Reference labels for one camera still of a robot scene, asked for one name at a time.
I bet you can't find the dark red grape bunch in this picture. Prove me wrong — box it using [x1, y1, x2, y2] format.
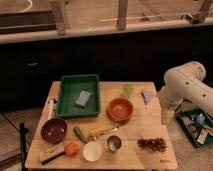
[137, 138, 167, 152]

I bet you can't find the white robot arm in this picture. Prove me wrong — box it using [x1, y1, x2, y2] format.
[158, 61, 213, 117]

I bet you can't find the orange red bowl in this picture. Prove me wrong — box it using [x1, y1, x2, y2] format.
[107, 98, 133, 122]

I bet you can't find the white round bowl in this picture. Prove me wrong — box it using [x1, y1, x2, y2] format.
[82, 141, 102, 162]

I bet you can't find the dark maroon bowl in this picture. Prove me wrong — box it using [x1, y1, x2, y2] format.
[41, 118, 67, 144]

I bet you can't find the light green small cup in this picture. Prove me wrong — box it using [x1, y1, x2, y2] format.
[122, 84, 133, 98]

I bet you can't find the blue grey sponge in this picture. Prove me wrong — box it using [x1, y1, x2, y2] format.
[75, 91, 91, 107]

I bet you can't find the green plastic tray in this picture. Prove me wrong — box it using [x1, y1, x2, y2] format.
[56, 74, 101, 118]

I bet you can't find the yellow corn cob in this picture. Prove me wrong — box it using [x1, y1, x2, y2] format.
[89, 126, 119, 137]

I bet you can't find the green cucumber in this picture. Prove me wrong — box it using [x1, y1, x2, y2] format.
[73, 126, 88, 143]

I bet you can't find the silver metal cup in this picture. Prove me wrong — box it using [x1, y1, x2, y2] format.
[107, 135, 122, 152]

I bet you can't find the orange carrot toy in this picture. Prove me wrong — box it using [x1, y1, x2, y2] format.
[65, 142, 80, 157]

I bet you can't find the wooden block brush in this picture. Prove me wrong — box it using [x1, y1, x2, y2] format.
[39, 143, 65, 165]

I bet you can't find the green bin with items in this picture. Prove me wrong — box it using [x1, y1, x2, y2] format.
[176, 108, 213, 148]

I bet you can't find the black chair frame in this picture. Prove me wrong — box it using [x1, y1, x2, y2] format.
[19, 122, 28, 171]

